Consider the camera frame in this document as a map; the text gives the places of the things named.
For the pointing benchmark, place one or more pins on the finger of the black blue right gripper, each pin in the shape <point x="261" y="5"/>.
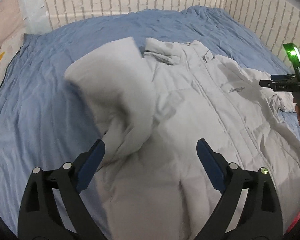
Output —
<point x="266" y="83"/>

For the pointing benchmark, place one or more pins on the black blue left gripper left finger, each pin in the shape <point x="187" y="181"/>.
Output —
<point x="39" y="217"/>

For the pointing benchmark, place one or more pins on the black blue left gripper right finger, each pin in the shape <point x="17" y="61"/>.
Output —
<point x="261" y="217"/>

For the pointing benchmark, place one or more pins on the light grey puffer jacket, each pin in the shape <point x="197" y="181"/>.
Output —
<point x="151" y="109"/>

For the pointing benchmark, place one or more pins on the green lit tracker block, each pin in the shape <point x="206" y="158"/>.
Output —
<point x="292" y="53"/>

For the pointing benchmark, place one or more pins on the blue bed sheet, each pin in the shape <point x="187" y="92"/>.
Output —
<point x="44" y="120"/>

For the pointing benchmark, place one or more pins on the translucent plastic bag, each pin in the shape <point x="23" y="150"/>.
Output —
<point x="35" y="16"/>

